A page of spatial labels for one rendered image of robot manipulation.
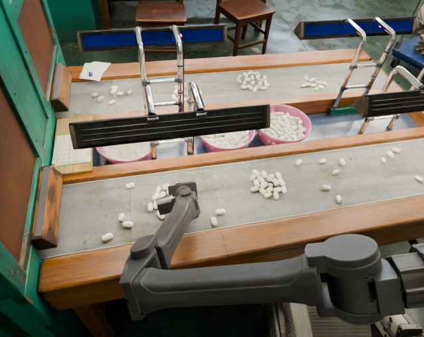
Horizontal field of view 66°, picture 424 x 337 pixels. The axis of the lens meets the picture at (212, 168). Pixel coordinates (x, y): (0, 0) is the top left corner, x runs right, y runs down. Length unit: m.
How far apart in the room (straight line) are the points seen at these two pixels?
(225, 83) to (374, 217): 1.00
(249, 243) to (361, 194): 0.54
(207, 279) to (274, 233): 0.66
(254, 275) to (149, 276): 0.19
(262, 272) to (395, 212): 0.96
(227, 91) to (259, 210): 0.75
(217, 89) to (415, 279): 1.45
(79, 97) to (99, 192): 0.62
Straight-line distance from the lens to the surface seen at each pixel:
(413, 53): 3.97
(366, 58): 2.32
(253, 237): 1.16
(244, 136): 1.52
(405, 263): 0.51
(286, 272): 0.52
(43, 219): 1.15
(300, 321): 1.40
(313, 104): 1.80
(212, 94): 1.74
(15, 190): 1.10
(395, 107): 1.35
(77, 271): 1.13
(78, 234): 1.23
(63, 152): 1.44
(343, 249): 0.51
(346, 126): 1.84
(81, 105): 1.72
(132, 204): 1.26
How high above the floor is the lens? 1.76
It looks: 49 degrees down
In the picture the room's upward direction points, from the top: 6 degrees clockwise
